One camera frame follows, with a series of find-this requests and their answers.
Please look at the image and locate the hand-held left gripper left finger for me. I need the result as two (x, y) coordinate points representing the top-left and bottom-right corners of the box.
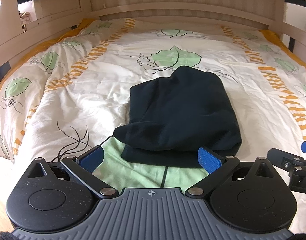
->
(27, 145), (118, 197)

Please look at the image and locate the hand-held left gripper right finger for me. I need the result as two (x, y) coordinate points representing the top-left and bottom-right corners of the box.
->
(185, 146), (274, 197)

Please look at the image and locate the black zip hoodie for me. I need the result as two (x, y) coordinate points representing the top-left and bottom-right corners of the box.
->
(113, 65), (243, 168)

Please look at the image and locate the leaf print duvet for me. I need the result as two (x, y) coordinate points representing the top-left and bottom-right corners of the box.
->
(0, 17), (306, 230)

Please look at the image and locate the floral item on shelf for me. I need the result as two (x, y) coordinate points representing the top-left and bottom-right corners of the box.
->
(18, 11), (31, 32)

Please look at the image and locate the pale wooden bed frame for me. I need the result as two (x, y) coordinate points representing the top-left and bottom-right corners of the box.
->
(0, 0), (306, 78)

